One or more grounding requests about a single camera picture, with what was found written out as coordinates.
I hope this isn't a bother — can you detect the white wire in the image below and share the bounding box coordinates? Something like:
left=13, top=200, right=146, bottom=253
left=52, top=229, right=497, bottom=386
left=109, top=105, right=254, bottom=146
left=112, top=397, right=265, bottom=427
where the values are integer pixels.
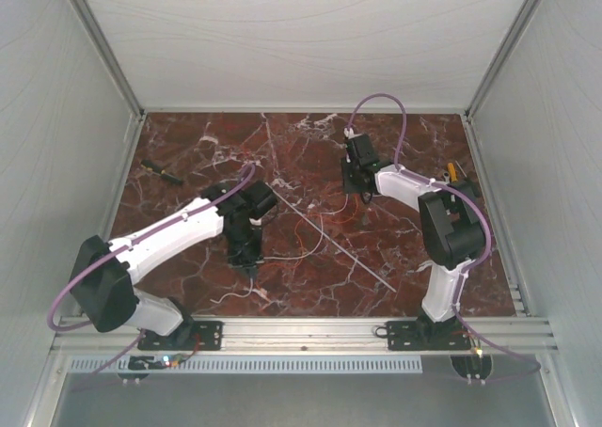
left=211, top=194, right=352, bottom=306

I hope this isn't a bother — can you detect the long white zip tie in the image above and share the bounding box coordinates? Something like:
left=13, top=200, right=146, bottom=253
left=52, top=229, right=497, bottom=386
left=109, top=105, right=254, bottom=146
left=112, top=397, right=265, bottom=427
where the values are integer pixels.
left=267, top=181, right=398, bottom=293

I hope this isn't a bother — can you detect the orange wire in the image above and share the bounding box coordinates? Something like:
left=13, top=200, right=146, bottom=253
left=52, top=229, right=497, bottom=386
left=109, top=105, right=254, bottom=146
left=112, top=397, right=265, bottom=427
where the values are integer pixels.
left=256, top=191, right=372, bottom=277

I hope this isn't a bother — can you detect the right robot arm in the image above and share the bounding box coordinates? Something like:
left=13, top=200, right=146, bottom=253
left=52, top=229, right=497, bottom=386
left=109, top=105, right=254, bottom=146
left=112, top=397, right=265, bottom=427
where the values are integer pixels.
left=341, top=128, right=492, bottom=350

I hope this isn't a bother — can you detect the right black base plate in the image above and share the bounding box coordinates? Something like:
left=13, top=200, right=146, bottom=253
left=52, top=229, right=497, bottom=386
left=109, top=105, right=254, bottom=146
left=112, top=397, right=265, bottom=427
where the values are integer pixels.
left=385, top=318, right=471, bottom=352

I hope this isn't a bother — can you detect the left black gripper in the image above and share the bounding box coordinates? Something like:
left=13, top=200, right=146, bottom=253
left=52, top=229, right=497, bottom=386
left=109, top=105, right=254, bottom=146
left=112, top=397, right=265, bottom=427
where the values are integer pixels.
left=227, top=226, right=266, bottom=285

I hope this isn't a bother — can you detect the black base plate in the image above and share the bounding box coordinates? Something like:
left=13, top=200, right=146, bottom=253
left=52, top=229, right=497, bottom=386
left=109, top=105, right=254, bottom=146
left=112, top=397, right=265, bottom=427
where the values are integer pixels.
left=385, top=318, right=471, bottom=352
left=137, top=321, right=224, bottom=352

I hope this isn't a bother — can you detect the aluminium front rail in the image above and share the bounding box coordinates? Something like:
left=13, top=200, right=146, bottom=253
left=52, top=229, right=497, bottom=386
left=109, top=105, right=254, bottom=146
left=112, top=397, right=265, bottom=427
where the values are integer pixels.
left=51, top=317, right=558, bottom=355

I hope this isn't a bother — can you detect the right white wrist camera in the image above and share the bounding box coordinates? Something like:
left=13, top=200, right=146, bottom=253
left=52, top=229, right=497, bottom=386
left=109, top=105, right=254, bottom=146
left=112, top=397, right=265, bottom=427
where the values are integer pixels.
left=343, top=126, right=357, bottom=163

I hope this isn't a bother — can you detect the small circuit board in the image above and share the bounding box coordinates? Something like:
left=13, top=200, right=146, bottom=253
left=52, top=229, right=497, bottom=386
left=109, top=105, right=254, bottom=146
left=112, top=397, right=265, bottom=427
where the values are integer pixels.
left=160, top=354, right=187, bottom=368

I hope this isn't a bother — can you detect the yellow handled screwdriver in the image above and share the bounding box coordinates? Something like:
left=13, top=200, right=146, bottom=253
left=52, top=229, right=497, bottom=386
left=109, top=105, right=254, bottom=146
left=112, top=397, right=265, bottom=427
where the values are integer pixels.
left=447, top=162, right=458, bottom=182

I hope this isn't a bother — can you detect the slotted grey cable duct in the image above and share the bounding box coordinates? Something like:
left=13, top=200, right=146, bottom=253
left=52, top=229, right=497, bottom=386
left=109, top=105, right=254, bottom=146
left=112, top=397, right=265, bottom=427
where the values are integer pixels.
left=64, top=356, right=423, bottom=374

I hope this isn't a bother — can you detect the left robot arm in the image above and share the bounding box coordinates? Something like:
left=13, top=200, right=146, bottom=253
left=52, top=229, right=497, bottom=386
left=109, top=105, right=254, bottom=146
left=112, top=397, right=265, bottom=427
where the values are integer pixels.
left=70, top=181, right=277, bottom=350

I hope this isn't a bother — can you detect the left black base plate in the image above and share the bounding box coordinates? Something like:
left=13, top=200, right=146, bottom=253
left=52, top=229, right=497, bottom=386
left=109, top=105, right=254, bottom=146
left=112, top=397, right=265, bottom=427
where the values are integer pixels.
left=137, top=321, right=224, bottom=352

